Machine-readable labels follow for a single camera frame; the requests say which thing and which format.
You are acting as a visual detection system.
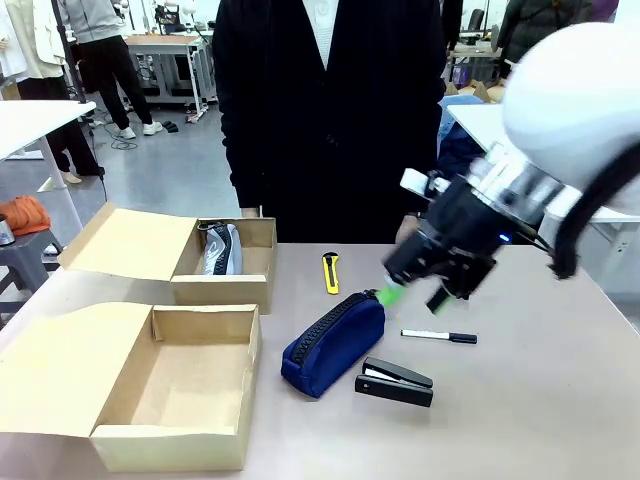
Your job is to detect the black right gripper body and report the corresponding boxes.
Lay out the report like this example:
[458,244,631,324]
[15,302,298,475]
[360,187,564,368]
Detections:
[382,174,515,302]

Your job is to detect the white black marker pen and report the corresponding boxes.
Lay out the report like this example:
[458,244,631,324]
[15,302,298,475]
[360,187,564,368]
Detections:
[399,327,479,345]

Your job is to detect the yellow utility knife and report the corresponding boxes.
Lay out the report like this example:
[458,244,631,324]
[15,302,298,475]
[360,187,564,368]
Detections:
[321,252,341,295]

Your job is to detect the navy zip pencil case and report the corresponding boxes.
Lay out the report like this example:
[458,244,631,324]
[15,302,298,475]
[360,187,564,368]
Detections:
[279,288,387,400]

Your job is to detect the black stapler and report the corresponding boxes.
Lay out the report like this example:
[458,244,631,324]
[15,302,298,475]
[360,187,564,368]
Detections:
[353,355,435,409]

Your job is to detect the cardboard shoe box straight lid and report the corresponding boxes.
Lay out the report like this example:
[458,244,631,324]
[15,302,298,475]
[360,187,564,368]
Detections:
[57,202,279,316]

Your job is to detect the person's right forearm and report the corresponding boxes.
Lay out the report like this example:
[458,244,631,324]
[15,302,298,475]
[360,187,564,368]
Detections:
[221,99,266,211]

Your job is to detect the cardboard shoe box curved lid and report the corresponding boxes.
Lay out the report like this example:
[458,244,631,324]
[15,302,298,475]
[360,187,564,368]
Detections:
[0,302,264,474]

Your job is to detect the person's left hand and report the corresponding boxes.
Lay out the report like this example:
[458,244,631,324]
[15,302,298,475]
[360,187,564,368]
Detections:
[394,212,427,247]

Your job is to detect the blue cloth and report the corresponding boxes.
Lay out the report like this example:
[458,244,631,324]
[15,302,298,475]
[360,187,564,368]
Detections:
[437,93,494,201]

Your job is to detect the brown cardboard cartons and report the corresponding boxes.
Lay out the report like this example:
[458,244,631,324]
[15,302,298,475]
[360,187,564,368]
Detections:
[443,78,507,105]

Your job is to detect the person in black cardigan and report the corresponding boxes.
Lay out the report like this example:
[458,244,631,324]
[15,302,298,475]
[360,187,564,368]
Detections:
[212,0,449,246]

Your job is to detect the grey sneaker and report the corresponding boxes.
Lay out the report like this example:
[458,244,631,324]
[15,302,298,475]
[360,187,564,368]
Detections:
[197,222,245,277]

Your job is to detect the bystander in black clothes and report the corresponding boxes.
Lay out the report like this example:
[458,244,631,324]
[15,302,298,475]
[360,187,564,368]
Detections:
[441,0,465,52]

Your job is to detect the bystander in dark puffer jacket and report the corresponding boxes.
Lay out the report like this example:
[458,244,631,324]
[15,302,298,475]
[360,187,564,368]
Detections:
[493,0,594,69]

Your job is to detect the wooden top workbench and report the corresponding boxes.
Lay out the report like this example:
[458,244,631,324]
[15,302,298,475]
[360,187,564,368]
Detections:
[123,33,214,117]

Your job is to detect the grey stool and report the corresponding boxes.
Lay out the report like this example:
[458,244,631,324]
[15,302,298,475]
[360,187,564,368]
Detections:
[0,229,65,321]

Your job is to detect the bystander in grey hoodie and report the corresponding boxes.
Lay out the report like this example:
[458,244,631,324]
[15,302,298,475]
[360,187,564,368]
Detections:
[63,0,164,140]

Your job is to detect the orange cloth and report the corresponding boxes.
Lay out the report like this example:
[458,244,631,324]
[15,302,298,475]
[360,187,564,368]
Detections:
[0,195,52,237]

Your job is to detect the black stand pole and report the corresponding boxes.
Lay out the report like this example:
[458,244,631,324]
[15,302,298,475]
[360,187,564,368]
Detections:
[51,0,109,201]

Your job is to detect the white table thin legs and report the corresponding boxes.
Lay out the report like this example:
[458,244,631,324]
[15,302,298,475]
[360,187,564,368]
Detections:
[0,99,97,194]

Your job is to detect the bystander in cream jacket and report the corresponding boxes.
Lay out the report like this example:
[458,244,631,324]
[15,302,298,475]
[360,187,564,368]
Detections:
[0,0,105,184]

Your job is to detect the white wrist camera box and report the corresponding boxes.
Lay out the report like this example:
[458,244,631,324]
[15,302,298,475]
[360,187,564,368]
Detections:
[399,168,452,199]

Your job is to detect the white table aluminium frame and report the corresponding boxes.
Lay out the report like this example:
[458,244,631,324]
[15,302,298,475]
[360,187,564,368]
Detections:
[443,102,640,301]

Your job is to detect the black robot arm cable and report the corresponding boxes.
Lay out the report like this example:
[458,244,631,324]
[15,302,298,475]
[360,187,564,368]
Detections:
[548,144,640,281]

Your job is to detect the black floor cable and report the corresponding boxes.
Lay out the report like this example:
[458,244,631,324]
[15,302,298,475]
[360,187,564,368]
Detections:
[88,117,139,152]

